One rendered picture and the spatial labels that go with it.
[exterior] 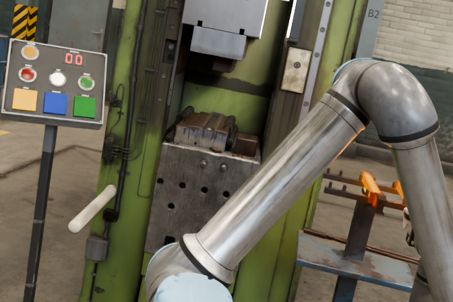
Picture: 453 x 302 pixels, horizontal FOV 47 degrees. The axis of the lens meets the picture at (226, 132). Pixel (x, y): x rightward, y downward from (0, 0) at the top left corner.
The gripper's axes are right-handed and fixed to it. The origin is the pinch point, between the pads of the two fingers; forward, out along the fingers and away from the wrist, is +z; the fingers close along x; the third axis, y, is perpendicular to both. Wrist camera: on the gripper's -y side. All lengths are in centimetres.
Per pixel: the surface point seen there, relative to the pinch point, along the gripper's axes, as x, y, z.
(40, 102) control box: -129, -6, 8
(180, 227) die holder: -76, 35, 29
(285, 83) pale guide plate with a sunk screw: -49, -26, 50
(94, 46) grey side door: -381, 12, 631
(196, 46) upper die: -84, -34, 34
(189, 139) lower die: -80, 1, 35
